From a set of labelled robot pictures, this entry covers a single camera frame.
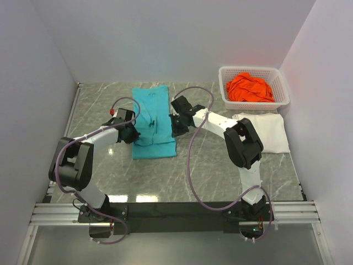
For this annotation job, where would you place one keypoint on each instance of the white plastic laundry basket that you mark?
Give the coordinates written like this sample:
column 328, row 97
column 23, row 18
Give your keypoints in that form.
column 270, row 75

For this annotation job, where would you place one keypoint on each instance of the folded white t shirt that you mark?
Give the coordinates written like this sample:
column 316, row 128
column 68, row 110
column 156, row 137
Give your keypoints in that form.
column 271, row 130

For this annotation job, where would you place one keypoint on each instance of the black base crossbar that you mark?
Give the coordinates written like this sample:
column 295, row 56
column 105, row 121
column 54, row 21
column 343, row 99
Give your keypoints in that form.
column 180, row 217

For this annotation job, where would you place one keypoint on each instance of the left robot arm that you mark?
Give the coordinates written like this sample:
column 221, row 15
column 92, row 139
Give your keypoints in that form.
column 72, row 164

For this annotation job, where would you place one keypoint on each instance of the orange t shirt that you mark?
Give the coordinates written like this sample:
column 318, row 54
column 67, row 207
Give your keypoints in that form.
column 245, row 88

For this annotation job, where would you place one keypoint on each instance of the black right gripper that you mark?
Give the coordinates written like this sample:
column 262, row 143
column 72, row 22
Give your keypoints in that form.
column 176, row 131

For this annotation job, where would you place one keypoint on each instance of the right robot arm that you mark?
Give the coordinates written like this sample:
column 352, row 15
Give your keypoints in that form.
column 243, row 145

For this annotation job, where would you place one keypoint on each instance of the turquoise t shirt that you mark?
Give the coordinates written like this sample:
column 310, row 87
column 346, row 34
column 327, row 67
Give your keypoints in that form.
column 153, row 124

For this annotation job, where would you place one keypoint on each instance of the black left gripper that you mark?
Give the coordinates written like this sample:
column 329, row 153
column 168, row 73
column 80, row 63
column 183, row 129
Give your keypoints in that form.
column 134, row 136

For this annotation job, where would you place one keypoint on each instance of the aluminium rail frame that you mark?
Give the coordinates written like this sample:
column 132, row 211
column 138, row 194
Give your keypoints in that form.
column 292, row 239

